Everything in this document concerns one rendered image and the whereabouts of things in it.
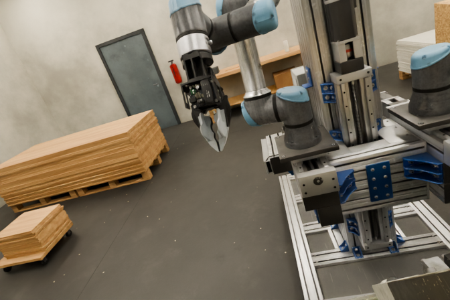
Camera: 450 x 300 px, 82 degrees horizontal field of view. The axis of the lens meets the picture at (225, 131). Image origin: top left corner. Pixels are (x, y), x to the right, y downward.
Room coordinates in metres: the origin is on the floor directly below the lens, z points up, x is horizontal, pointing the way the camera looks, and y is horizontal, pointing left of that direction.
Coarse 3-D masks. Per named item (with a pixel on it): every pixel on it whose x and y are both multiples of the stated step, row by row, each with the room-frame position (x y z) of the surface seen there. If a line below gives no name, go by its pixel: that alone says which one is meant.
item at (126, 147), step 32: (96, 128) 4.43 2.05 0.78; (128, 128) 3.59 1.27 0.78; (160, 128) 4.39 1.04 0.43; (32, 160) 3.70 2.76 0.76; (64, 160) 3.63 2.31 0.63; (96, 160) 3.52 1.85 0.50; (128, 160) 3.45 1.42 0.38; (160, 160) 3.93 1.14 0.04; (0, 192) 3.87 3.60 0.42; (32, 192) 3.78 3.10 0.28; (64, 192) 3.70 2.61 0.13; (96, 192) 3.61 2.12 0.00
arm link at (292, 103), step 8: (280, 88) 1.02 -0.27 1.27; (288, 88) 0.99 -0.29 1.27; (296, 88) 0.97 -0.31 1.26; (304, 88) 0.96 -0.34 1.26; (280, 96) 0.96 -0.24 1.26; (288, 96) 0.93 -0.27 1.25; (296, 96) 0.92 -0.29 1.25; (304, 96) 0.93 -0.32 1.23; (280, 104) 0.95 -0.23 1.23; (288, 104) 0.93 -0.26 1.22; (296, 104) 0.92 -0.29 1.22; (304, 104) 0.92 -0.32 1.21; (280, 112) 0.95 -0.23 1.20; (288, 112) 0.94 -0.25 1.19; (296, 112) 0.92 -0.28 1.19; (304, 112) 0.92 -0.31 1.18; (280, 120) 0.96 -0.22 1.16; (288, 120) 0.95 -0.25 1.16; (296, 120) 0.93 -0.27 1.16; (304, 120) 0.92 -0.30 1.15
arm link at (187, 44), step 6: (186, 36) 0.60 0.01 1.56; (192, 36) 0.59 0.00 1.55; (198, 36) 0.60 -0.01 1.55; (204, 36) 0.61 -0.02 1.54; (180, 42) 0.60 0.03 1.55; (186, 42) 0.59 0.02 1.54; (192, 42) 0.59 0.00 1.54; (198, 42) 0.59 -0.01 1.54; (204, 42) 0.60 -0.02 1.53; (210, 42) 0.61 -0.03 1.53; (180, 48) 0.60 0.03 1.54; (186, 48) 0.59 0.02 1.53; (192, 48) 0.58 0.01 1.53; (198, 48) 0.58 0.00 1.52; (204, 48) 0.59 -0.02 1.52; (210, 48) 0.61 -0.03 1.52; (180, 54) 0.60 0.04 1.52; (180, 60) 0.61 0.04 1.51
